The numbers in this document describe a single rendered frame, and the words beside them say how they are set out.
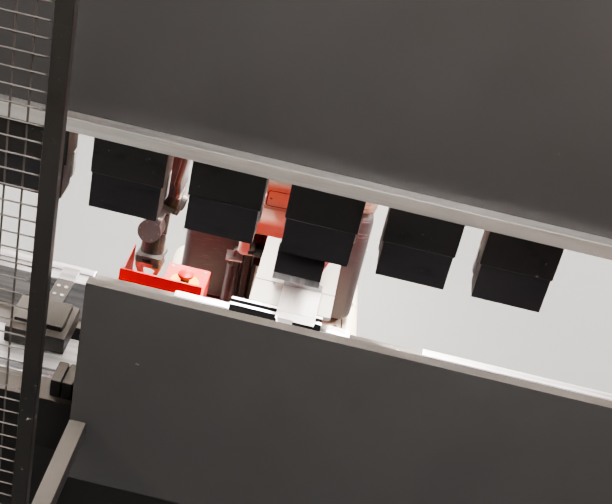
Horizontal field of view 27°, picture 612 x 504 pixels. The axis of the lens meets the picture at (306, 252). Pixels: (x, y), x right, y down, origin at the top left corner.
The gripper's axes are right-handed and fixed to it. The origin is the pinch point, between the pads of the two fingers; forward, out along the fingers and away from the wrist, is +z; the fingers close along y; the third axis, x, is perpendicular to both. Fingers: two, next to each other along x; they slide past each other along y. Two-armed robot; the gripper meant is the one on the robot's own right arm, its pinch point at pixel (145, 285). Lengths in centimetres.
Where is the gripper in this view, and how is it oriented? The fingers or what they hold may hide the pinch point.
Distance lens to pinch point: 313.1
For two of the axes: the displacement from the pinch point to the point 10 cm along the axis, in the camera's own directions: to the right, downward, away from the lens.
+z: -2.1, 9.3, 3.0
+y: -0.7, 2.9, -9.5
